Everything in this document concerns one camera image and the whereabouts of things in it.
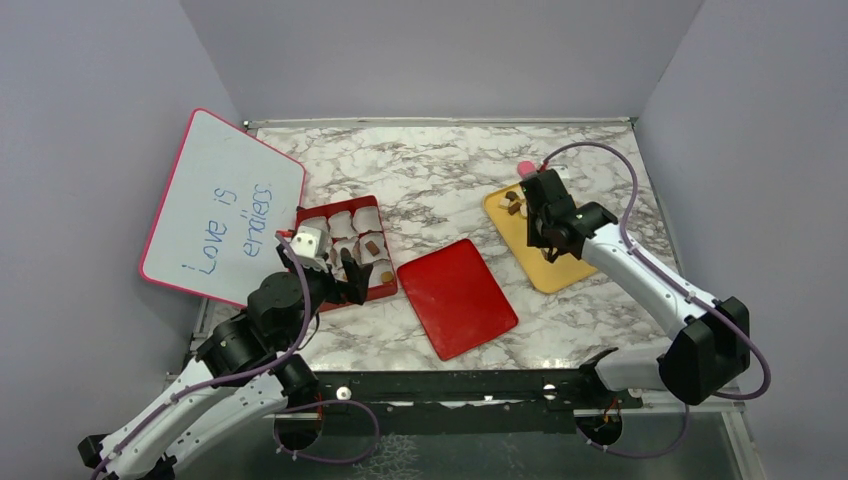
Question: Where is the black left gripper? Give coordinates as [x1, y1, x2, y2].
[280, 243, 373, 349]

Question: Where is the milk chocolate rectangle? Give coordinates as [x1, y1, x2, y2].
[365, 241, 380, 256]

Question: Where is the red chocolate box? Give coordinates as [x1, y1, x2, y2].
[296, 195, 399, 301]

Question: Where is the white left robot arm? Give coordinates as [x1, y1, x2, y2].
[78, 234, 373, 479]

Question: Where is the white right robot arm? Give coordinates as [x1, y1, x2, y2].
[519, 171, 751, 407]

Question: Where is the yellow plastic tray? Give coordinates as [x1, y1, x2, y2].
[483, 184, 597, 294]

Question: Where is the pink eraser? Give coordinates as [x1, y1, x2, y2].
[516, 161, 537, 179]

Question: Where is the pink framed whiteboard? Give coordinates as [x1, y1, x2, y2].
[139, 108, 306, 306]

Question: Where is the red box lid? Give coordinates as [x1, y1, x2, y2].
[398, 239, 519, 361]

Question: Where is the black metal base rail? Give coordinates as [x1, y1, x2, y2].
[273, 369, 642, 436]

